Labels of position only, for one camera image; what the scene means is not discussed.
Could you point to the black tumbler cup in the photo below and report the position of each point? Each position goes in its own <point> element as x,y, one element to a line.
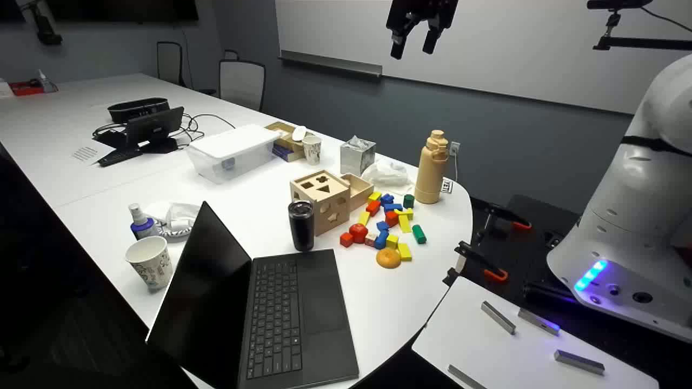
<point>300,223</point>

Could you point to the crumpled clear plastic bag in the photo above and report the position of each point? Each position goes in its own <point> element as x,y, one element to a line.
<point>388,176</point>

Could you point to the wooden shape sorter cube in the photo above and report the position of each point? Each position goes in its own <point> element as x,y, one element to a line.
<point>329,197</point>

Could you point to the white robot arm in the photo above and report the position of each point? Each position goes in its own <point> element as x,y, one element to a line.
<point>619,255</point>

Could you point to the orange half-round block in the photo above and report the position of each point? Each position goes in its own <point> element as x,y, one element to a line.
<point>388,257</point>

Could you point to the red ball block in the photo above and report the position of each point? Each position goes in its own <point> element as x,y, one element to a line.
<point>358,231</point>

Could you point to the black open laptop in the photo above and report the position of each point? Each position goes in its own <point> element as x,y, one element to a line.
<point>240,323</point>

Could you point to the red item on table end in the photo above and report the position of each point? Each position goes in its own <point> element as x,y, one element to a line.
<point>32,86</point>

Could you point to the silver patterned tissue box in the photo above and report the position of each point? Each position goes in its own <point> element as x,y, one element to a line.
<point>355,153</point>

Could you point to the yellow rectangular block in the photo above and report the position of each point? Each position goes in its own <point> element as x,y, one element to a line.
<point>404,252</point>

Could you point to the blue block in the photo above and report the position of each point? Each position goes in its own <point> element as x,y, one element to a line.
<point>380,241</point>

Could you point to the tan water bottle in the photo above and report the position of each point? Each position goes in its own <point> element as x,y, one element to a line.
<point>433,160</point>

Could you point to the green rectangular block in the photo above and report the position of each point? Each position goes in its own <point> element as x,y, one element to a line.
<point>417,235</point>

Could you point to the grey office chair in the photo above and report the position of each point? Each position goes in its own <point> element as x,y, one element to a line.
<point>169,62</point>
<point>243,83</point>

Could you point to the small wooden tray box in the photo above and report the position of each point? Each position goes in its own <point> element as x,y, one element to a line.
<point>359,190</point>

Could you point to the open cardboard box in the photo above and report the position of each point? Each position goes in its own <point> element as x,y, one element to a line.
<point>291,141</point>

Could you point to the wall mounted television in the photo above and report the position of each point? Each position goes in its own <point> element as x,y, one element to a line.
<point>123,10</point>

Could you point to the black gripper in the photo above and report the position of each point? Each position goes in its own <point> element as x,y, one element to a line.
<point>402,14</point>

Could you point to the orange handled clamp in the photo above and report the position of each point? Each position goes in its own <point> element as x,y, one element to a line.
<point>493,273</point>

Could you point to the patterned paper cup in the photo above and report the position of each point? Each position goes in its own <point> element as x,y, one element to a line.
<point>311,147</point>

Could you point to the white paper cup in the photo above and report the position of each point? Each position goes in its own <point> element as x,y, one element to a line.
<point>149,257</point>

